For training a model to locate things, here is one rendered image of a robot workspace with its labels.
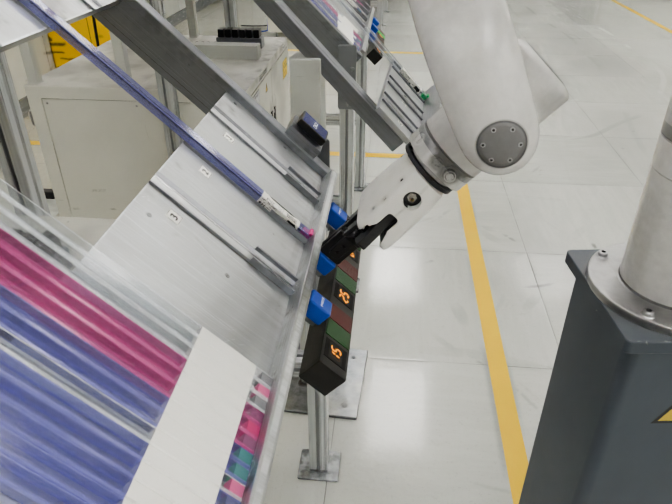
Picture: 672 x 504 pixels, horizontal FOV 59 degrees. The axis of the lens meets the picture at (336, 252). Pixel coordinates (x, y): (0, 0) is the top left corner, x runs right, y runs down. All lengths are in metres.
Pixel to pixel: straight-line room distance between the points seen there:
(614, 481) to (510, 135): 0.48
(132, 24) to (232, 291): 0.46
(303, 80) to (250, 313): 0.67
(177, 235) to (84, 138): 1.37
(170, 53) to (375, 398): 0.99
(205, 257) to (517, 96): 0.33
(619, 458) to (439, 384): 0.83
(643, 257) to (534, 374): 1.00
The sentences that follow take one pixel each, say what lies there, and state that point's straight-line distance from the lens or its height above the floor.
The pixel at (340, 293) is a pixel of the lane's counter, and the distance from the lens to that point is 0.76.
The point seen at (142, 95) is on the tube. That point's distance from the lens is 0.73.
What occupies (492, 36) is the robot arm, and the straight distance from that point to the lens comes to 0.57.
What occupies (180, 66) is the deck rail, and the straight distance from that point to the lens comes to 0.92.
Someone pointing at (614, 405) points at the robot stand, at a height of 0.59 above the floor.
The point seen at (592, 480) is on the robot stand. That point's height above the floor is 0.47.
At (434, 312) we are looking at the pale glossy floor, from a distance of 1.84.
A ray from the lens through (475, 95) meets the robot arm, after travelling 0.57.
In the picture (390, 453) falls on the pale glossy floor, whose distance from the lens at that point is 1.44.
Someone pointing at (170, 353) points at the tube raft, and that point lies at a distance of 0.49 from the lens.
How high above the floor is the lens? 1.10
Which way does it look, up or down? 32 degrees down
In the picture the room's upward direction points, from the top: straight up
